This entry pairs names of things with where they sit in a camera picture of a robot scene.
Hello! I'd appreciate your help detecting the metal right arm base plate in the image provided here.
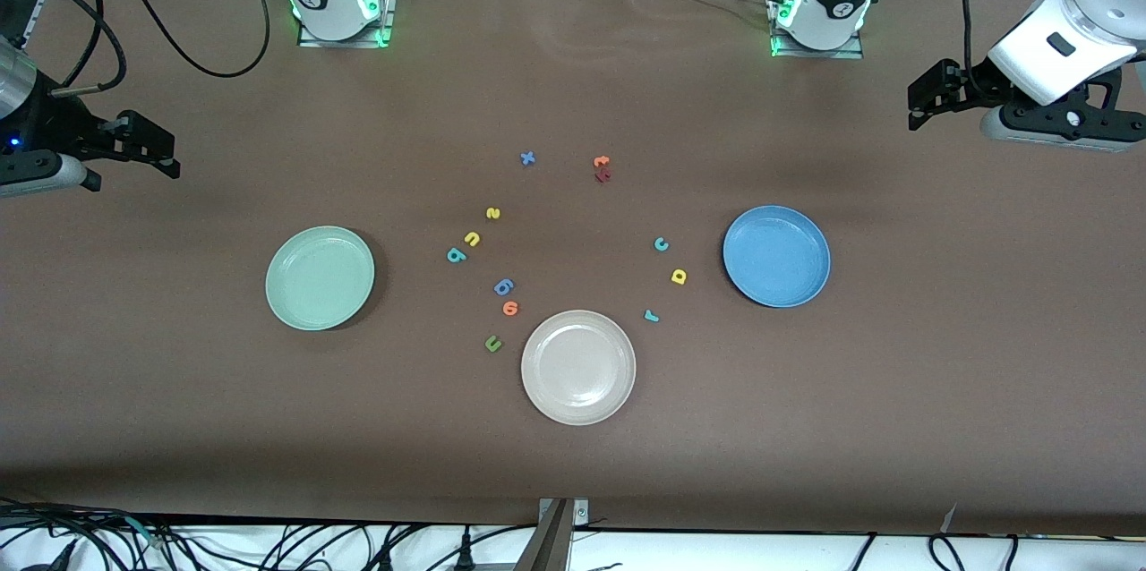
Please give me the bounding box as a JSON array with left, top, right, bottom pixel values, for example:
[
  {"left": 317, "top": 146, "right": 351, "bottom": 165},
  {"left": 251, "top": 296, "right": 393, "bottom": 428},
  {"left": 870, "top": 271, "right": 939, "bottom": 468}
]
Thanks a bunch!
[{"left": 297, "top": 0, "right": 396, "bottom": 49}]

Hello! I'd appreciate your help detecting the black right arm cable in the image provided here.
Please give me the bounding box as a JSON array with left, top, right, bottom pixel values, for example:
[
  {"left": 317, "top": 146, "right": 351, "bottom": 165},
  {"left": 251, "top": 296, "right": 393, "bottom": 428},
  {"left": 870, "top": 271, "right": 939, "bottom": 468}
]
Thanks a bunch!
[{"left": 49, "top": 0, "right": 271, "bottom": 99}]

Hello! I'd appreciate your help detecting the brown table cover sheet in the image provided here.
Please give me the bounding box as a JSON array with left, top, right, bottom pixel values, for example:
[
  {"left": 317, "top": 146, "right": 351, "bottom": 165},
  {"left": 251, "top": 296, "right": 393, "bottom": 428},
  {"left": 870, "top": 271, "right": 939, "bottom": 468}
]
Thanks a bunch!
[{"left": 0, "top": 0, "right": 1146, "bottom": 536}]

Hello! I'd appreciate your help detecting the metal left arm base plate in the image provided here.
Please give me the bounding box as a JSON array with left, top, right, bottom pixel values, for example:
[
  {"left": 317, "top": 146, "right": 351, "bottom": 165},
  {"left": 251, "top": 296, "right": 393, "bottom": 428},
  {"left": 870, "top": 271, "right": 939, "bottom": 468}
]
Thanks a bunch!
[{"left": 770, "top": 0, "right": 865, "bottom": 60}]

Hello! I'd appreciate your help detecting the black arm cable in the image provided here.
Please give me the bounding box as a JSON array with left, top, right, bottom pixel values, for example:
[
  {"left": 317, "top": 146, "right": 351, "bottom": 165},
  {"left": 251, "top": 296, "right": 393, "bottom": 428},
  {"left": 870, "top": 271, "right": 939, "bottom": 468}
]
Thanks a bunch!
[
  {"left": 49, "top": 0, "right": 271, "bottom": 99},
  {"left": 960, "top": 0, "right": 993, "bottom": 98}
]

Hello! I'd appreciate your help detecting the blue plate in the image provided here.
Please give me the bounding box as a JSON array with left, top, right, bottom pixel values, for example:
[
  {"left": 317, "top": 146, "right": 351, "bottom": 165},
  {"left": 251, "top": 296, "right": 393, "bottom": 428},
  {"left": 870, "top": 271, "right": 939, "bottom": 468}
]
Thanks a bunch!
[{"left": 723, "top": 205, "right": 832, "bottom": 309}]

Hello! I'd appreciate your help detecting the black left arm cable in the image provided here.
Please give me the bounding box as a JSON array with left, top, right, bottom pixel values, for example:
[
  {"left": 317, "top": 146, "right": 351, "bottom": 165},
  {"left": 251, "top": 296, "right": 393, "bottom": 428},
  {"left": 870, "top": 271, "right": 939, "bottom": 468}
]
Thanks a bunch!
[{"left": 960, "top": 0, "right": 993, "bottom": 98}]

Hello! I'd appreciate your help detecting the metal table edge bracket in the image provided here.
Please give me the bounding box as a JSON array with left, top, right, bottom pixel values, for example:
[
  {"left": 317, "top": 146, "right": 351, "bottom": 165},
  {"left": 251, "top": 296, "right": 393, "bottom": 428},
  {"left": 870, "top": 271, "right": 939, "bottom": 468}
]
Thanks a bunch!
[{"left": 535, "top": 498, "right": 590, "bottom": 571}]

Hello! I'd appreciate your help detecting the green plate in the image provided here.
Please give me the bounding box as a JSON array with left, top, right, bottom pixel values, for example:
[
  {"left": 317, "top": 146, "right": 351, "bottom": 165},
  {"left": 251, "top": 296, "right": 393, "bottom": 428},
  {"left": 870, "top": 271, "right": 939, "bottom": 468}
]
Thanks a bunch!
[{"left": 265, "top": 226, "right": 376, "bottom": 332}]

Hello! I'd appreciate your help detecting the beige plate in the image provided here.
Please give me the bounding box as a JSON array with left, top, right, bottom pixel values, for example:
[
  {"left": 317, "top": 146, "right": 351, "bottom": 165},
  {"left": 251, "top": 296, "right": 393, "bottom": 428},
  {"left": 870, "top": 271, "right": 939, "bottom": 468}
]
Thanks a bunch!
[{"left": 520, "top": 310, "right": 637, "bottom": 426}]

